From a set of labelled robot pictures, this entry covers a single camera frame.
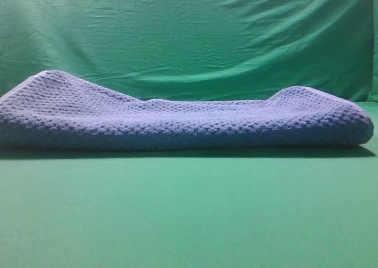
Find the blue waffle-weave towel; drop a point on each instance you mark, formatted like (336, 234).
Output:
(57, 110)

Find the green backdrop cloth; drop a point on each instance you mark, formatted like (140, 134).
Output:
(195, 49)

